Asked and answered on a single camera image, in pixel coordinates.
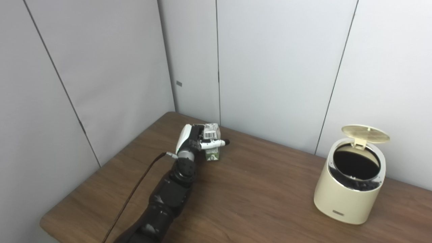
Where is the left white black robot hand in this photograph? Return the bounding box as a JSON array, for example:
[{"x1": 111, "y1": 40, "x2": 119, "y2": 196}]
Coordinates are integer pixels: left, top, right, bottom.
[{"x1": 175, "y1": 124, "x2": 230, "y2": 160}]

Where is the small white green milk carton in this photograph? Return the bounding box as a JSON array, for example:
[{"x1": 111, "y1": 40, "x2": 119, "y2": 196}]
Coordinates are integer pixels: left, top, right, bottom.
[{"x1": 202, "y1": 123, "x2": 221, "y2": 161}]

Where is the cream-colored round bin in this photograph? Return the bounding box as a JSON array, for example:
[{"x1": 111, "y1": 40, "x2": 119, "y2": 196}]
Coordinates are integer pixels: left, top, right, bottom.
[{"x1": 314, "y1": 138, "x2": 386, "y2": 225}]

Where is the cream round bin lid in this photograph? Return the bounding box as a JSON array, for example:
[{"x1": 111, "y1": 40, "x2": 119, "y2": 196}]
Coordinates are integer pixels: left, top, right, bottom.
[{"x1": 341, "y1": 125, "x2": 390, "y2": 149}]

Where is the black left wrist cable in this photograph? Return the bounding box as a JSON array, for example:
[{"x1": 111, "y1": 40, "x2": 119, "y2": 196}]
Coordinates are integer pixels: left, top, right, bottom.
[{"x1": 101, "y1": 152, "x2": 178, "y2": 243}]

